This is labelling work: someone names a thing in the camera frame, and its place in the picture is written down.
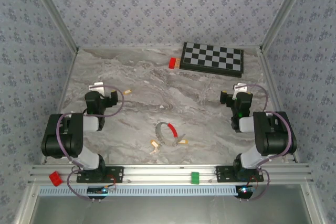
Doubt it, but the grey and red cable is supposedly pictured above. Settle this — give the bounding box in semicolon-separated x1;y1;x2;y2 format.
155;122;186;148

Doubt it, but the black and white chessboard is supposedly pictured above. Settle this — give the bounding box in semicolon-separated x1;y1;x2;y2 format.
179;41;244;78

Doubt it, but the red toy brick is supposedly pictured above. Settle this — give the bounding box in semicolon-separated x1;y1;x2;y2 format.
49;171;65;187

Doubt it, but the right circuit board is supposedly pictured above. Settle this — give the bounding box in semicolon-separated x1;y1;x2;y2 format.
236;185;255;196

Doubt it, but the circuit board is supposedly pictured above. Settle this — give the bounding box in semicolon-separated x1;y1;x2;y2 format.
87;186;110;196
236;185;255;196

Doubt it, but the left circuit board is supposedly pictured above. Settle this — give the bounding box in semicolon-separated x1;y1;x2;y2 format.
87;186;110;196

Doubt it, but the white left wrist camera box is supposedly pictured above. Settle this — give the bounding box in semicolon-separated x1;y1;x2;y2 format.
88;82;105;96

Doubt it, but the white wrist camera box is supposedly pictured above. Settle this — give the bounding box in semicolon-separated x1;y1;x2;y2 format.
88;82;105;96
233;83;249;95

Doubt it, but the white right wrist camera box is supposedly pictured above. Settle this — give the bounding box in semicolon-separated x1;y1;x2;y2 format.
233;83;249;95

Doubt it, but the aluminium table side rail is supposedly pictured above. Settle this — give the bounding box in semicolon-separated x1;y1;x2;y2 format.
39;48;79;166
257;47;300;163

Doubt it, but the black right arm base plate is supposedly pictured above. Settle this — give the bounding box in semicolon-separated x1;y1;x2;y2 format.
215;165;265;183

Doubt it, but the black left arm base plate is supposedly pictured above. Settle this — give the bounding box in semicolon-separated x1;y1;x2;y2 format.
76;166;124;184

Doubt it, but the thin red wire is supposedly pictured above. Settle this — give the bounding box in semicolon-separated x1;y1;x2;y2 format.
106;173;118;191
248;174;260;191

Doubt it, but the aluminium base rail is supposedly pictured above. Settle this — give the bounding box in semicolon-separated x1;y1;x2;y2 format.
28;164;314;185

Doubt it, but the aluminium frame post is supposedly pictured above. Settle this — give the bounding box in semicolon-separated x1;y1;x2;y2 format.
259;0;313;53
26;0;80;53

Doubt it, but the pale blue slotted cable duct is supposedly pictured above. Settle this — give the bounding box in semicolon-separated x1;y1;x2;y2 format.
38;185;238;197

